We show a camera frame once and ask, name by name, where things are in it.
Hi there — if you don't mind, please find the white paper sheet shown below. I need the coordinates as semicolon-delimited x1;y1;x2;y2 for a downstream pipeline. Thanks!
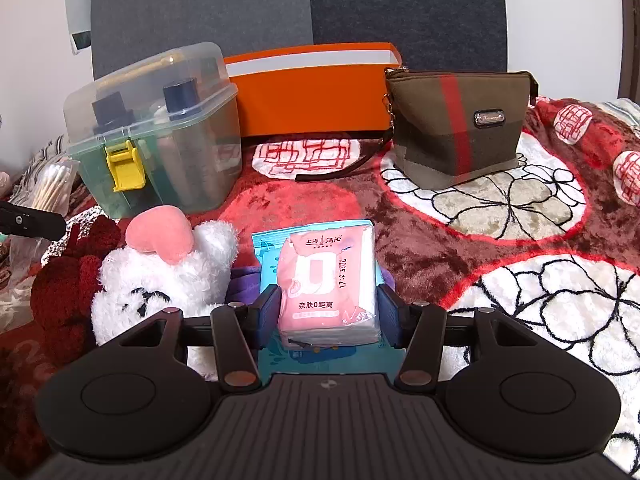
65;0;93;56

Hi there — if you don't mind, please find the clear plastic storage box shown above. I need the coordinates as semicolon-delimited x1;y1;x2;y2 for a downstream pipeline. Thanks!
64;41;244;218

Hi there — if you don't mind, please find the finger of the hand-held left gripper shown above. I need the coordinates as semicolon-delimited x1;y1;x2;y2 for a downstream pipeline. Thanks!
0;201;68;241

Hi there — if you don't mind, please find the pale printed bedsheet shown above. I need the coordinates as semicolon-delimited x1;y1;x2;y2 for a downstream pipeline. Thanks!
597;96;640;126

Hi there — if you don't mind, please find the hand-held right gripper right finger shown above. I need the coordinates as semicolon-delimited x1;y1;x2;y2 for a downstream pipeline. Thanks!
377;282;546;391

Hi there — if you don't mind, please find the orange cardboard box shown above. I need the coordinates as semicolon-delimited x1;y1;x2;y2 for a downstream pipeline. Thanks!
222;42;403;138

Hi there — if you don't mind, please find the dark red plush toy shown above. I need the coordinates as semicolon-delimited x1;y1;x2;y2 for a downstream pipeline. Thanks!
31;217;123;346

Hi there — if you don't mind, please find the brown wooden door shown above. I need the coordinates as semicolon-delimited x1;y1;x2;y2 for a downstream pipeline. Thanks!
617;0;640;101

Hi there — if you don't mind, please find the red floral printed blanket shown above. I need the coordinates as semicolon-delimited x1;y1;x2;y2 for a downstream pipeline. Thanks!
0;97;640;461

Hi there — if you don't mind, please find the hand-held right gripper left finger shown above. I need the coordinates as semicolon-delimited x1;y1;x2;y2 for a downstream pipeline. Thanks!
107;285;281;391

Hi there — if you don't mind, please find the grey padded headboard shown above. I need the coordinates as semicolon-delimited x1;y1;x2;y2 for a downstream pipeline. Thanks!
90;0;508;73

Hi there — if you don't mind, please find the teal wipes packet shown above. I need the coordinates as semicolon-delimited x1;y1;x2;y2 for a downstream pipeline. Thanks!
251;219;401;376

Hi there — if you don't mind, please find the pink tissue packet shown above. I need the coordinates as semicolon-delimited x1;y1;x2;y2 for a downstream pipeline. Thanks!
277;225;378;348

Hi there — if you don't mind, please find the cotton swabs pack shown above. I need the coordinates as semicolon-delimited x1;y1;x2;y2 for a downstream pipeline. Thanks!
27;161;80;211

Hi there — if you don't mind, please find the clear plastic bag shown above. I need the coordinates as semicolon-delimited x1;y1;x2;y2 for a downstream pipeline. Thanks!
0;232;66;321

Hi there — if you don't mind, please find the brown striped zip pouch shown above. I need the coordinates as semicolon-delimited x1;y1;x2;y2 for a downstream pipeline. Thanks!
294;66;541;192

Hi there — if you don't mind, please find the white plush toy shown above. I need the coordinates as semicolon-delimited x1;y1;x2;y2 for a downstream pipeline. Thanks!
91;205;241;381

